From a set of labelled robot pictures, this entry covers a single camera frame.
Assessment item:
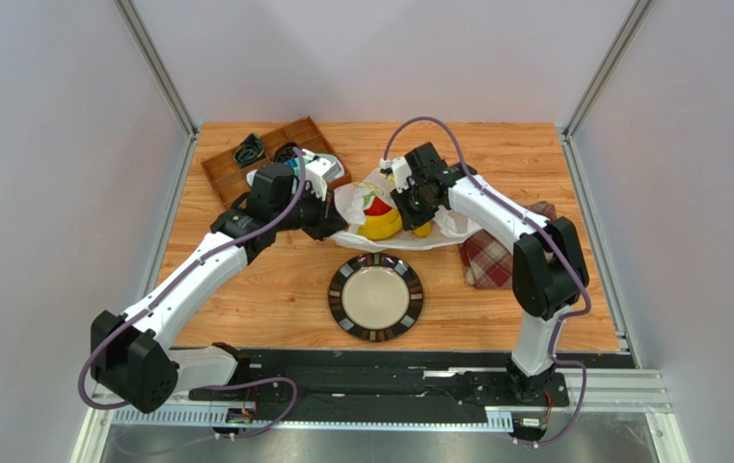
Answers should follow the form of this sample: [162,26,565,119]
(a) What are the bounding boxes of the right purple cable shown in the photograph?
[383,117,592,449]

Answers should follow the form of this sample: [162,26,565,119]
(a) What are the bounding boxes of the aluminium frame rail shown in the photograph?
[71,368,688,462]

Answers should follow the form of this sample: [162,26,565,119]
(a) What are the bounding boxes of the purple cable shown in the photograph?
[383,117,592,449]
[77,147,309,445]

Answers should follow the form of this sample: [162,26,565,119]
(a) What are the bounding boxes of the red plaid cloth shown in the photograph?
[457,201,559,291]

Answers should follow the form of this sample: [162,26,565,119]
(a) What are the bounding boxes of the red fake apple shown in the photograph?
[363,196,394,217]

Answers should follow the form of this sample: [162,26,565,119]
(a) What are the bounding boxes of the wooden divided tray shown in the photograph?
[201,117,352,208]

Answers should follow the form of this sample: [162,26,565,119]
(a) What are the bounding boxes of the black green coiled cable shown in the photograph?
[232,132,267,167]

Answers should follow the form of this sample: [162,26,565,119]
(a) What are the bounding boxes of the round patterned ceramic plate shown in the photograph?
[327,253,424,342]

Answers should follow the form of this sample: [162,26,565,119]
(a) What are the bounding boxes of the yellow banana bunch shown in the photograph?
[357,208,403,241]

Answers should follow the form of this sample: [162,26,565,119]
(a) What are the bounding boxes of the white plastic bag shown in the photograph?
[332,169,481,252]

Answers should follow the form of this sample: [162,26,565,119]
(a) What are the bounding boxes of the teal white socks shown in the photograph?
[246,150,345,186]

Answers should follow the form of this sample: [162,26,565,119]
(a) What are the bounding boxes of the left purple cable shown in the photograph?
[77,147,309,445]

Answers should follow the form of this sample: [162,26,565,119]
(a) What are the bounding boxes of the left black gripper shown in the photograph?
[272,182,348,242]

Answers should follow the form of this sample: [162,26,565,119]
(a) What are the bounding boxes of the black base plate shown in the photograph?
[188,348,570,424]

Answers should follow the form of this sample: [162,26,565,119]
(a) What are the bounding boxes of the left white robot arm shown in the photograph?
[78,151,348,413]

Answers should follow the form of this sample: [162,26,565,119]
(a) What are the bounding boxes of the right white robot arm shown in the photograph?
[380,143,589,402]

